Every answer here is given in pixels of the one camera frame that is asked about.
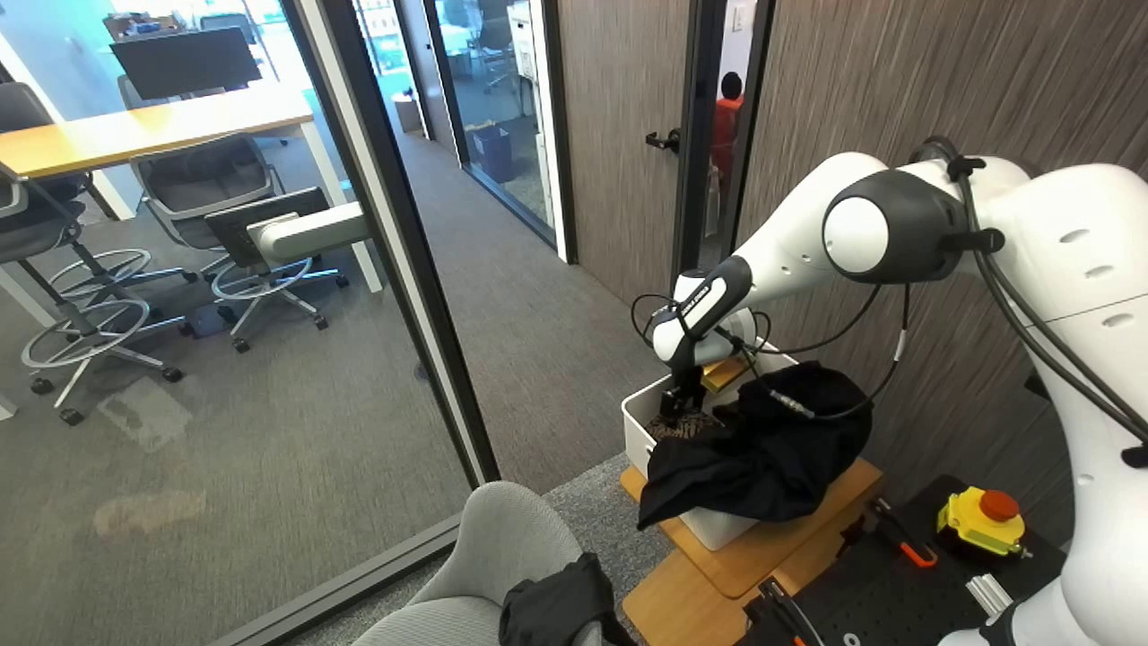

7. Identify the yellow emergency stop button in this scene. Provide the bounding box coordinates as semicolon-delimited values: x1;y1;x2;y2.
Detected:
934;479;1032;563

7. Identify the office stool with footrest ring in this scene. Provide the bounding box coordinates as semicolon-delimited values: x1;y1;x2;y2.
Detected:
202;193;377;354
0;78;195;430

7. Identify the person in orange top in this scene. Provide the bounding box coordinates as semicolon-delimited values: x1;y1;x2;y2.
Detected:
712;69;748;193

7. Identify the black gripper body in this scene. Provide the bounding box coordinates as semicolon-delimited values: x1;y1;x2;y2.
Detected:
660;354;713;410

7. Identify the wooden door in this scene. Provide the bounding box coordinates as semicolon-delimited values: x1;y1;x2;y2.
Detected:
550;0;699;342

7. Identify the orange handled tool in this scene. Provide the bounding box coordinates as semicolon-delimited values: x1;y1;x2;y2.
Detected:
867;494;944;575

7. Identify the white plastic bin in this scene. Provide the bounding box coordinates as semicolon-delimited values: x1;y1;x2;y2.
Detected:
619;346;804;551

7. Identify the light wooden platform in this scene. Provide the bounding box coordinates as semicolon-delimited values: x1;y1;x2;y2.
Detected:
619;456;891;646

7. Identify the black clothing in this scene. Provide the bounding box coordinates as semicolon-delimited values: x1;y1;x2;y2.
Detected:
634;360;877;531

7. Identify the black glass wall frame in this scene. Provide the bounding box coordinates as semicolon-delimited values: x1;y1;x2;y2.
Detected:
207;0;501;646

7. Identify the grey mesh office chair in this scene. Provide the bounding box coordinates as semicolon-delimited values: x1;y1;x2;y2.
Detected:
116;70;290;246

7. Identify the silver aluminium extrusion piece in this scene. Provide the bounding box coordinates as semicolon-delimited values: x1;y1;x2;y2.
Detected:
967;571;1020;625

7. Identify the black perforated robot table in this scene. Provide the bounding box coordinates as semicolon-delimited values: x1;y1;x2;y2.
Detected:
739;472;1080;646

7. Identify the small black cloth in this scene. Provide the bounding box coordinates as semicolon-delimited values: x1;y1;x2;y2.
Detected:
495;550;639;646

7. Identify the wooden top office table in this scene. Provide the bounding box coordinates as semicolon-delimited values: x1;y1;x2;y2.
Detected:
0;82;388;334

